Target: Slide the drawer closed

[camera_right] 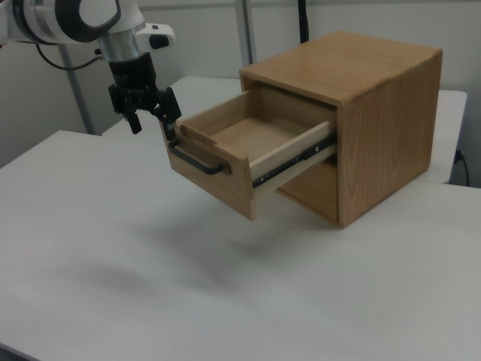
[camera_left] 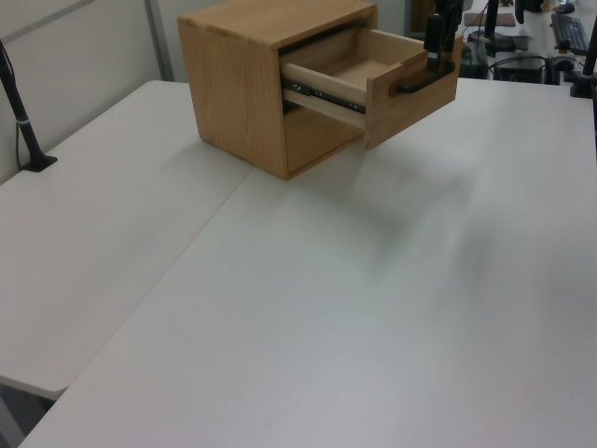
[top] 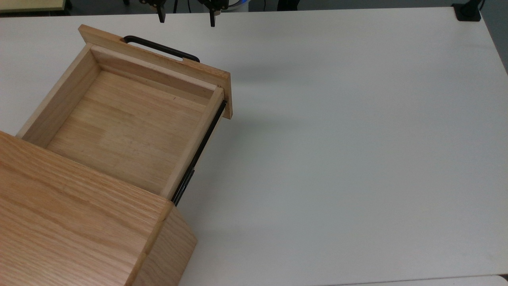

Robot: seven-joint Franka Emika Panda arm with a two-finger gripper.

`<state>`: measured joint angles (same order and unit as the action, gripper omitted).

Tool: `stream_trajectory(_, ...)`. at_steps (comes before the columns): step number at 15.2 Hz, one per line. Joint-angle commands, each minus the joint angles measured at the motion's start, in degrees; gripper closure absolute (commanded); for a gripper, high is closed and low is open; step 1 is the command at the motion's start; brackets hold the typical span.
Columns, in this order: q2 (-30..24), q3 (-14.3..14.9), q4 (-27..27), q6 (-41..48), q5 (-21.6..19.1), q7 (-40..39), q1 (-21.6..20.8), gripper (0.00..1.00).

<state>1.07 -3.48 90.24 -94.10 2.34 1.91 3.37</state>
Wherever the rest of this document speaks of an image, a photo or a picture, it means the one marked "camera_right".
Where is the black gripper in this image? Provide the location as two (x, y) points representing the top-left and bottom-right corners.
(107, 51), (183, 141)

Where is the wooden drawer with black handle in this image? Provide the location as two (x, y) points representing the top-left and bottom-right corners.
(161, 88), (338, 221)

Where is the wooden two-drawer cabinet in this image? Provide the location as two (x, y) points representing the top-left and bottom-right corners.
(239, 30), (442, 229)

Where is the grey partition frame post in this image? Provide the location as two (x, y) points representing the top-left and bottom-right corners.
(59, 44), (95, 135)
(235, 0), (257, 65)

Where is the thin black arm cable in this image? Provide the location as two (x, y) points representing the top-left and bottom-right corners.
(34, 41), (103, 70)

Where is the black camera stand pole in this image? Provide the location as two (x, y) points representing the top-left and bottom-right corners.
(297, 0), (311, 45)

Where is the black wall cable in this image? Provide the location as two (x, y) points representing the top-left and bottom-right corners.
(454, 148), (471, 186)

